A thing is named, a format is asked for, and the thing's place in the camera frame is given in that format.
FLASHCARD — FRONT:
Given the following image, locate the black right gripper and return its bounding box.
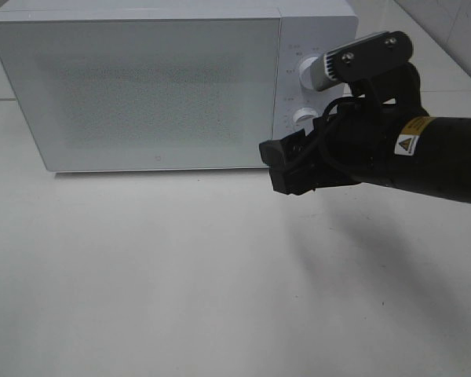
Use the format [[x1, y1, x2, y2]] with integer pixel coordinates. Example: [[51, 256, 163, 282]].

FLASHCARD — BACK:
[[258, 63, 430, 196]]

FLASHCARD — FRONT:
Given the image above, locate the white timer knob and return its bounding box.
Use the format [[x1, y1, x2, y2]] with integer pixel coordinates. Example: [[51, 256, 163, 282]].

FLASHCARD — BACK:
[[292, 108, 318, 123]]

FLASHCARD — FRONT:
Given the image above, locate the white microwave door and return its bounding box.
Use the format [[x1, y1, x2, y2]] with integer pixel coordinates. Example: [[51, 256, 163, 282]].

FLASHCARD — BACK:
[[0, 19, 279, 173]]

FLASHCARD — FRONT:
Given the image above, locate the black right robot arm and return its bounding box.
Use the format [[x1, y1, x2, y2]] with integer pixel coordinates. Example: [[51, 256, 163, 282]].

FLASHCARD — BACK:
[[259, 64, 471, 203]]

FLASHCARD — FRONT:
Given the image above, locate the upper white power knob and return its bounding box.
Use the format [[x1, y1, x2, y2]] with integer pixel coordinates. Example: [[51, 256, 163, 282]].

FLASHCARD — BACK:
[[298, 56, 318, 90]]

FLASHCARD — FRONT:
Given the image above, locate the white microwave oven body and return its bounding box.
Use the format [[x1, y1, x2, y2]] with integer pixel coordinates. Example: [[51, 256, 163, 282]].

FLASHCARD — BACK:
[[0, 0, 359, 177]]

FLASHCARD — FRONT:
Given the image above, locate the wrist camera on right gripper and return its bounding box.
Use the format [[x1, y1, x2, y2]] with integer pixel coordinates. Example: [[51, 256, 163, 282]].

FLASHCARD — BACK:
[[311, 31, 414, 92]]

